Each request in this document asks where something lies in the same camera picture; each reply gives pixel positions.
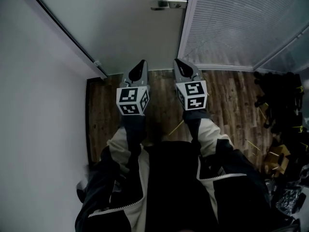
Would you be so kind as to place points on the yellow zip tie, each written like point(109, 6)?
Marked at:
point(176, 128)
point(263, 109)
point(253, 146)

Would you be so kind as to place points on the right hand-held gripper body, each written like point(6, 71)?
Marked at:
point(193, 95)

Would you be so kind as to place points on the crumpled silver plastic wrap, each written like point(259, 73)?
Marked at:
point(287, 197)

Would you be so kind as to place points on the window blinds partition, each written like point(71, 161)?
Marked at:
point(229, 20)

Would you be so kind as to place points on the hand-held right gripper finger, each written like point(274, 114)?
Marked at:
point(177, 78)
point(197, 74)

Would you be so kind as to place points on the person's left forearm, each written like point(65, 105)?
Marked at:
point(131, 139)

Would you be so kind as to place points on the white plastic bracket clip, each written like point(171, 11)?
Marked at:
point(97, 63)

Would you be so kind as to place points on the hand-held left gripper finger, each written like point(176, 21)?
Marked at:
point(146, 76)
point(129, 75)

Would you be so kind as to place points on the frosted glass door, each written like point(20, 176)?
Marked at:
point(120, 28)

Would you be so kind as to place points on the frosted glass wall panel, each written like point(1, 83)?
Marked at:
point(285, 54)

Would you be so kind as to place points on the brown cardboard box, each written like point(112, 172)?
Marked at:
point(277, 159)

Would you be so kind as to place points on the person's black and white jacket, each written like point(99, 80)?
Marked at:
point(173, 190)

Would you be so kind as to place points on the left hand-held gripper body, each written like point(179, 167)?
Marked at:
point(130, 100)

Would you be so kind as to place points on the black chair parts with yellow ties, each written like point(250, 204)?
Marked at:
point(282, 100)

